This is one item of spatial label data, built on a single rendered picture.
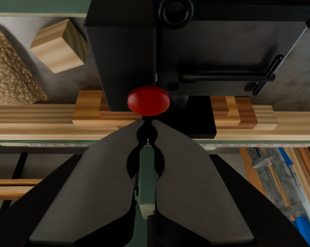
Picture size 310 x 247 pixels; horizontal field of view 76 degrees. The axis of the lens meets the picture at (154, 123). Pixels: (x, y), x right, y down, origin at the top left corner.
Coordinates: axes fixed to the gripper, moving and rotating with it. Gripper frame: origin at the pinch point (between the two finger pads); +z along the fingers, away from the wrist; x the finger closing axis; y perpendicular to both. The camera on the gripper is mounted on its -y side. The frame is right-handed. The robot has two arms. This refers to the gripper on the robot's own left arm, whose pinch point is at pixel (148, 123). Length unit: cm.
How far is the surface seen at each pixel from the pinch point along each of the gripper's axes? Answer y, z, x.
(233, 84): -1.3, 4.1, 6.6
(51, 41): -3.5, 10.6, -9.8
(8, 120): 9.0, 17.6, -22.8
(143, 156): 9.5, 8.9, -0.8
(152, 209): 15.0, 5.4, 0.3
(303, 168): 82, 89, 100
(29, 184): 156, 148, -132
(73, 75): 1.6, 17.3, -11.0
